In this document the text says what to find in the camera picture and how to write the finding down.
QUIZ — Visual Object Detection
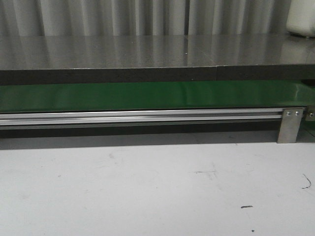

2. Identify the green conveyor belt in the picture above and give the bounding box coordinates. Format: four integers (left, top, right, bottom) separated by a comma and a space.
0, 80, 315, 113

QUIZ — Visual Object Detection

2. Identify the dark grey raised platform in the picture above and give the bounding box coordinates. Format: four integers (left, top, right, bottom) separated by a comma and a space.
0, 33, 315, 86

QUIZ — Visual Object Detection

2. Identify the steel conveyor end plate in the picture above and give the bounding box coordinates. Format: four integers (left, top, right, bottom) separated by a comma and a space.
305, 105, 315, 121

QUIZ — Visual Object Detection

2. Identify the grey pleated curtain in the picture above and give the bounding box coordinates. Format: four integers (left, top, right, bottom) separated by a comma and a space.
0, 0, 290, 36

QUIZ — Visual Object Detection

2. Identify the white plastic box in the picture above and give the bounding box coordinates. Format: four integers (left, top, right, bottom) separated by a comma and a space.
286, 0, 315, 37

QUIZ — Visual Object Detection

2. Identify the aluminium conveyor side rail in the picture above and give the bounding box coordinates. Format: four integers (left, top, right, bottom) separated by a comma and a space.
0, 107, 307, 126

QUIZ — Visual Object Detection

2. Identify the steel conveyor support bracket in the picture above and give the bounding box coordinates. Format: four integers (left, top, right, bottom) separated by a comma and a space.
277, 108, 304, 144

